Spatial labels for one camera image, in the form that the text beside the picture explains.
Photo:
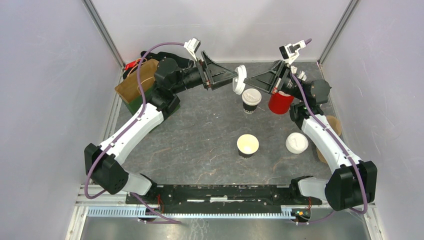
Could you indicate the green paper bag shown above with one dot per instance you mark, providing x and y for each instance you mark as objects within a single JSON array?
[{"x": 129, "y": 90}]

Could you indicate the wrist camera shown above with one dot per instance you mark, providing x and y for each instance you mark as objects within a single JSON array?
[
  {"x": 192, "y": 45},
  {"x": 290, "y": 52}
]

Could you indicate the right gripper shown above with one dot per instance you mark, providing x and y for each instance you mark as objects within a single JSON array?
[{"x": 266, "y": 81}]

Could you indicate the stack of white lids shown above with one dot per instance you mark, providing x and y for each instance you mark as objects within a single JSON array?
[{"x": 296, "y": 143}]

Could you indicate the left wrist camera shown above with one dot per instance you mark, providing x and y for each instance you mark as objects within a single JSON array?
[{"x": 192, "y": 45}]

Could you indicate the red object behind bag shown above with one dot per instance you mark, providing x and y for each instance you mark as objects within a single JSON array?
[{"x": 131, "y": 64}]

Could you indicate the red cup holder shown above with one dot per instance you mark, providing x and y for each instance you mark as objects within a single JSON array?
[{"x": 279, "y": 103}]

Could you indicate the black paper cup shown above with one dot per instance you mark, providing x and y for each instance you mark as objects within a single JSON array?
[
  {"x": 249, "y": 109},
  {"x": 247, "y": 145}
]

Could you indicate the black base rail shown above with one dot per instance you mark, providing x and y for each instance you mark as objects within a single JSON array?
[{"x": 226, "y": 198}]

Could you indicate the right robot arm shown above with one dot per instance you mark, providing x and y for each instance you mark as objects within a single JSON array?
[{"x": 352, "y": 184}]

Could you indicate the black cloth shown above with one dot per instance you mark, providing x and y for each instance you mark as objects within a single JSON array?
[{"x": 181, "y": 61}]

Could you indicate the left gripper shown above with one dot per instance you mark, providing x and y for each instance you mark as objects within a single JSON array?
[{"x": 219, "y": 76}]

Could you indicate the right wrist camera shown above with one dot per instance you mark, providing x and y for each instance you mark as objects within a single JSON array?
[{"x": 290, "y": 52}]

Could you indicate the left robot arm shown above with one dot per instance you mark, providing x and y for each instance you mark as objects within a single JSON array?
[{"x": 104, "y": 162}]

